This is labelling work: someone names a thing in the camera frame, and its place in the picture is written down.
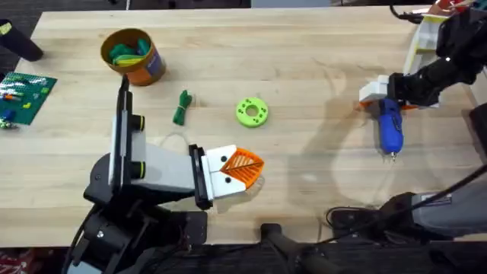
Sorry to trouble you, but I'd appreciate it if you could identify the green board with toy blocks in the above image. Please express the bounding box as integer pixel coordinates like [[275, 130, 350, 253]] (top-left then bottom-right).
[[0, 72, 58, 129]]

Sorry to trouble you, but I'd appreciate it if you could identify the white and yellow box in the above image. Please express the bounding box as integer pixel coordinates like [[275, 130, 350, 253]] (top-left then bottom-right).
[[402, 13, 450, 77]]

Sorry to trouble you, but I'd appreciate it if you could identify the black camera post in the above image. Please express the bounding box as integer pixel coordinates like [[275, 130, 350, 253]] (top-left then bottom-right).
[[259, 223, 317, 274]]

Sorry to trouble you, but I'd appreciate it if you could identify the black rail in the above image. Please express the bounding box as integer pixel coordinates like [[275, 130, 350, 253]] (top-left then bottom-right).
[[0, 242, 487, 274]]

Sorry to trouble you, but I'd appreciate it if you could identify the black cable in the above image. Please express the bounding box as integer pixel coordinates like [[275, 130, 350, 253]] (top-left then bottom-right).
[[388, 2, 425, 24], [318, 164, 487, 245]]

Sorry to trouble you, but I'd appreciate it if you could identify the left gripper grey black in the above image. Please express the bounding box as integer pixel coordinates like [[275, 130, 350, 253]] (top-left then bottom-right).
[[84, 113, 265, 211]]

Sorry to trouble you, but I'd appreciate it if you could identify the black cylinder object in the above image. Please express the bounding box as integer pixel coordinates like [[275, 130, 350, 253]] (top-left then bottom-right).
[[0, 18, 44, 62]]

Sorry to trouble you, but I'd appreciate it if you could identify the black upright plate left wrist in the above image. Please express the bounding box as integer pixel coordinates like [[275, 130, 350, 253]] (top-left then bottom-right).
[[109, 75, 133, 191]]

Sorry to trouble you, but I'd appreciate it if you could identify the green disc with holes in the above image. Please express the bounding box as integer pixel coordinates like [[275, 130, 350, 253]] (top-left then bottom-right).
[[235, 97, 269, 129]]

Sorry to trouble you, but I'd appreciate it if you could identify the blue electric screwdriver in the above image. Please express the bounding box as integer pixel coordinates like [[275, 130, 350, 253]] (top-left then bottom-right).
[[376, 97, 405, 161]]

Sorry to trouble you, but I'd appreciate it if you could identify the red patterned item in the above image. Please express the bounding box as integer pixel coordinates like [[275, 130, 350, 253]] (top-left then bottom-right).
[[0, 247, 53, 274]]

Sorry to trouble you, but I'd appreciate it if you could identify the orange tub with toys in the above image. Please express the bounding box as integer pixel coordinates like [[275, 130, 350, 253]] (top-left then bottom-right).
[[100, 27, 167, 87]]

